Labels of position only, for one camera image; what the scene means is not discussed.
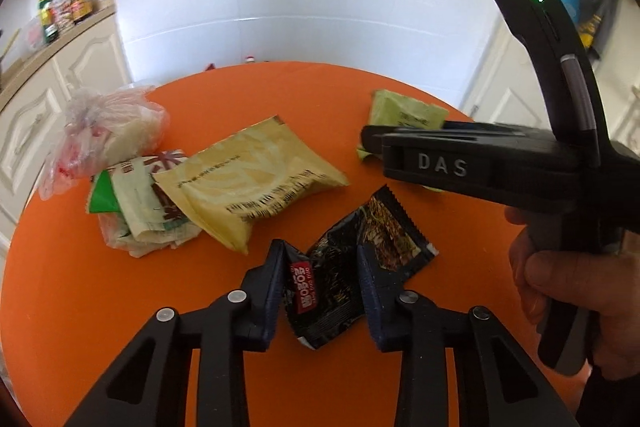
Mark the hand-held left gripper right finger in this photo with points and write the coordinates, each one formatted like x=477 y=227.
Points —
x=372 y=297

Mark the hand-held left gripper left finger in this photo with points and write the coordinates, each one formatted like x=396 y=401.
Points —
x=272 y=282

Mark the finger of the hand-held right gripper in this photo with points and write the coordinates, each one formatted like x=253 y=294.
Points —
x=372 y=142

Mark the light green wrapper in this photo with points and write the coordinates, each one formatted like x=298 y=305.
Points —
x=400 y=112

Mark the black snack wrapper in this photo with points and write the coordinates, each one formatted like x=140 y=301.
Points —
x=330 y=267

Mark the person's right forearm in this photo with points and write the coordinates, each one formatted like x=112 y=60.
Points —
x=612 y=404

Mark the person's right hand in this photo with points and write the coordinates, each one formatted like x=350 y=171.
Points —
x=590 y=282

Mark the cream panelled door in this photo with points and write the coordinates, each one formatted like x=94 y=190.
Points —
x=505 y=82

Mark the yellow snack packet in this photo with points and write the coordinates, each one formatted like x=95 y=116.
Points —
x=240 y=177

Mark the crumpled clear plastic wrapper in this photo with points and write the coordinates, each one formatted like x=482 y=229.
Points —
x=150 y=244

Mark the grey hanging cloth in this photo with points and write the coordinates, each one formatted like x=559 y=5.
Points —
x=600 y=2

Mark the green white wrapper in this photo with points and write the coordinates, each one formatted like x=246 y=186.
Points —
x=102 y=194

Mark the orange round table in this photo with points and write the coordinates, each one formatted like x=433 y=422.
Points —
x=75 y=307

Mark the clear plastic bag white contents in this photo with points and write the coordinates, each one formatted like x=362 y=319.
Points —
x=105 y=127

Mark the white panelled kitchen cabinet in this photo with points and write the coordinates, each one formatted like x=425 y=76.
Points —
x=45 y=107

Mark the row of condiment bottles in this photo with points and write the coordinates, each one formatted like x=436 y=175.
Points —
x=67 y=4

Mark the pink plastic bag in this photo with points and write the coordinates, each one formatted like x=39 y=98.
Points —
x=32 y=36

